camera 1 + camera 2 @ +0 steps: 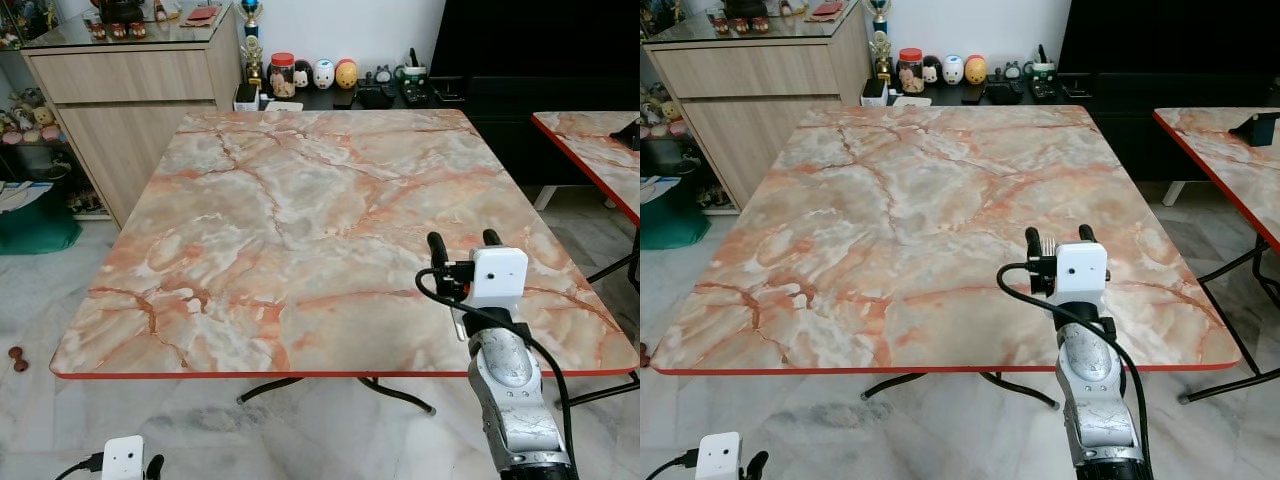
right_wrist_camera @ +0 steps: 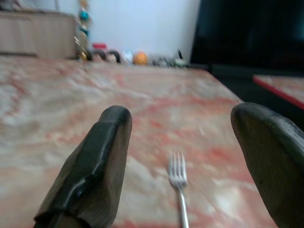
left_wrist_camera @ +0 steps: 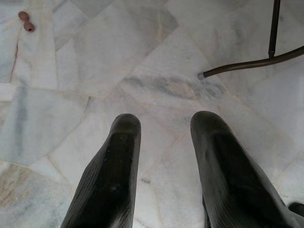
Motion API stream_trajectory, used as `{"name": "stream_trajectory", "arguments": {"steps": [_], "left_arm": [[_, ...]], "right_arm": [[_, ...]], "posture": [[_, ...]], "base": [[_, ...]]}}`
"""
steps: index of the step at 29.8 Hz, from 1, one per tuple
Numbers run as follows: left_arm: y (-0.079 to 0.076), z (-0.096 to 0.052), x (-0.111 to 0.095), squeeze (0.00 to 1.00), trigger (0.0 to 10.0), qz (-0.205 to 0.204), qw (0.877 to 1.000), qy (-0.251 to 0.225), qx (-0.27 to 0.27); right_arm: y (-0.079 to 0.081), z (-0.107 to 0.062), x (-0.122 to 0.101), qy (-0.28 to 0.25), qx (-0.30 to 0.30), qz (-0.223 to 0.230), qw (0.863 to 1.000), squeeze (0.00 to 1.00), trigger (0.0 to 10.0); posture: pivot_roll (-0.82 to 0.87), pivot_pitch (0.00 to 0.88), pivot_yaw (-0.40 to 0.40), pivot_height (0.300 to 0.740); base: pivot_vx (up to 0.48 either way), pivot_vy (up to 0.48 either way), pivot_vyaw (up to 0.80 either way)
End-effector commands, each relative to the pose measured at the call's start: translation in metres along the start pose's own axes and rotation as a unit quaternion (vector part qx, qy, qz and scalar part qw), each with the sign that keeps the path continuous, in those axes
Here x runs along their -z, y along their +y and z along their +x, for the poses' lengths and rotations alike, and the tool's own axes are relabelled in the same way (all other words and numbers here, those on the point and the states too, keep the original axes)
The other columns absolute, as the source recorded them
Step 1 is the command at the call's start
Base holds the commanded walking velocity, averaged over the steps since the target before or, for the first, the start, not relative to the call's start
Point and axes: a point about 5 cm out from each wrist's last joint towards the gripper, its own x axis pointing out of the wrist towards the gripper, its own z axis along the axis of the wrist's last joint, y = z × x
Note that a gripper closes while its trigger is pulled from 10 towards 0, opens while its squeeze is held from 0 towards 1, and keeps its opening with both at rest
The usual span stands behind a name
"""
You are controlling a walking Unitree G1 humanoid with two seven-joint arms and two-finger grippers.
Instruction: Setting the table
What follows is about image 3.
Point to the small brown wooden peg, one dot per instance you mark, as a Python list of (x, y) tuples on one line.
[(26, 21)]

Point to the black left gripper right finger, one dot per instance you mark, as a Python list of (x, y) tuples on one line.
[(235, 175)]

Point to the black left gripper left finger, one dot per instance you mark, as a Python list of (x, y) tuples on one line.
[(111, 175)]

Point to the black robot foot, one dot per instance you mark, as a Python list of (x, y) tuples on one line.
[(297, 208)]

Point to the brown metal chair leg frame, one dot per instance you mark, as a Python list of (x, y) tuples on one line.
[(266, 62)]

